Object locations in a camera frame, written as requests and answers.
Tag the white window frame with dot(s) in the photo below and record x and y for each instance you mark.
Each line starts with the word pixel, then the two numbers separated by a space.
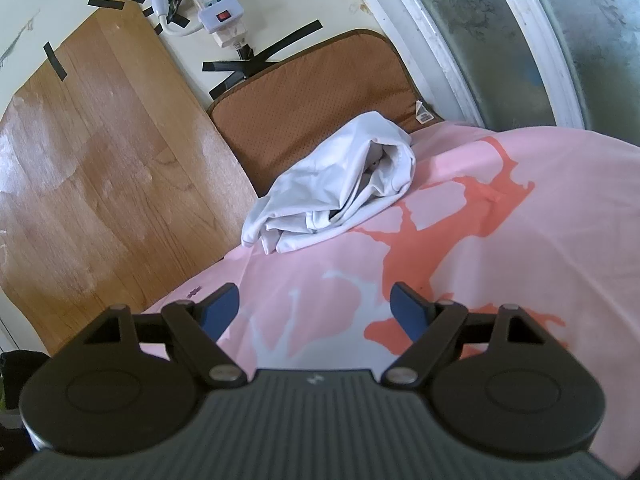
pixel 475 35

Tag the white garment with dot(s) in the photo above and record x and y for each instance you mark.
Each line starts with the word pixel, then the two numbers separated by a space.
pixel 325 180

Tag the wood-pattern vinyl sheet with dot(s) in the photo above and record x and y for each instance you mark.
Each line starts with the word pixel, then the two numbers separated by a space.
pixel 100 160

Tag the white power strip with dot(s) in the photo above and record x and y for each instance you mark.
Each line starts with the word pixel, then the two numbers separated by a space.
pixel 215 2

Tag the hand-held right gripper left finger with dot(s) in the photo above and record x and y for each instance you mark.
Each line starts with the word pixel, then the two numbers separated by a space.
pixel 220 310

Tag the crossed black tape strips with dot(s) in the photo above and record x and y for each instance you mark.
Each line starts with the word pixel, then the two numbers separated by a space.
pixel 235 65
pixel 177 22

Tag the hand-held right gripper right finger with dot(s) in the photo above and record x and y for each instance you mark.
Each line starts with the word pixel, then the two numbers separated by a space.
pixel 410 310

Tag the brown cushion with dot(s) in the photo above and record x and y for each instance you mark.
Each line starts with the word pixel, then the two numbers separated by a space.
pixel 300 100

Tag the black clothes pile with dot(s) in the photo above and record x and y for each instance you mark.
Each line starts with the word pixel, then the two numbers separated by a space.
pixel 20 375

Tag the pink printed bed sheet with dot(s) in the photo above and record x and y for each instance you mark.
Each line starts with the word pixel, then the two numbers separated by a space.
pixel 500 235

